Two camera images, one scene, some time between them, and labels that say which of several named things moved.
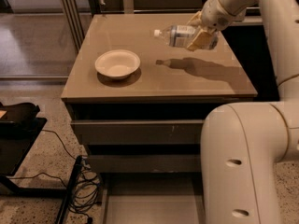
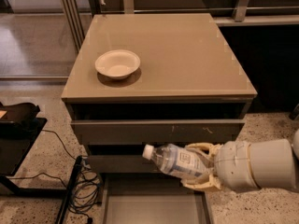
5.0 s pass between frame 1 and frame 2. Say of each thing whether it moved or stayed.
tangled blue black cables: stayed
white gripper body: moved
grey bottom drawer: stayed
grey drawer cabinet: stayed
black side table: stayed
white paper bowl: stayed
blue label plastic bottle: moved
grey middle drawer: stayed
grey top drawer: stayed
